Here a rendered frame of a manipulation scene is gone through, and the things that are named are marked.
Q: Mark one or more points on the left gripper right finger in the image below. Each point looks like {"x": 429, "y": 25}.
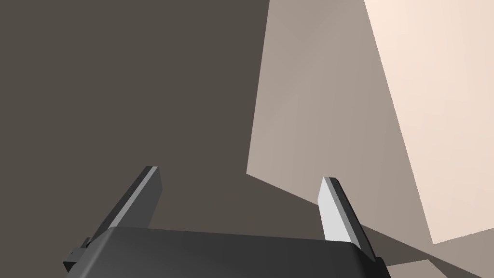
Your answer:
{"x": 339, "y": 216}

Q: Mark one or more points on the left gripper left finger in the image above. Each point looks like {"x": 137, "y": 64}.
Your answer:
{"x": 136, "y": 200}

